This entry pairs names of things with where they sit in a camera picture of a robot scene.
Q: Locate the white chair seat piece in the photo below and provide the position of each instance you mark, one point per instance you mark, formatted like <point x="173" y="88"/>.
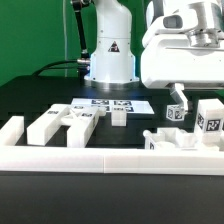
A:
<point x="175" y="139"/>

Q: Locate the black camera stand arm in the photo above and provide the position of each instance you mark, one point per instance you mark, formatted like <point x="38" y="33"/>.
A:
<point x="77" y="7"/>

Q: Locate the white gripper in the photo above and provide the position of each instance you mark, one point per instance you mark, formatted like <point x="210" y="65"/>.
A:
<point x="184" y="46"/>

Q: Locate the white marker sheet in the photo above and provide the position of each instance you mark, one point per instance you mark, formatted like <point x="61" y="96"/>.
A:
<point x="132" y="106"/>

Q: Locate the white U-shaped fence frame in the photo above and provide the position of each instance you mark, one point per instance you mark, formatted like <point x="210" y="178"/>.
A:
<point x="167" y="159"/>

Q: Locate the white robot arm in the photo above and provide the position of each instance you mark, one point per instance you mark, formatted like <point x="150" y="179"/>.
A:
<point x="117" y="56"/>

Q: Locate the white chair back piece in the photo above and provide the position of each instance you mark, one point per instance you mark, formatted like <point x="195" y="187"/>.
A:
<point x="80" y="120"/>

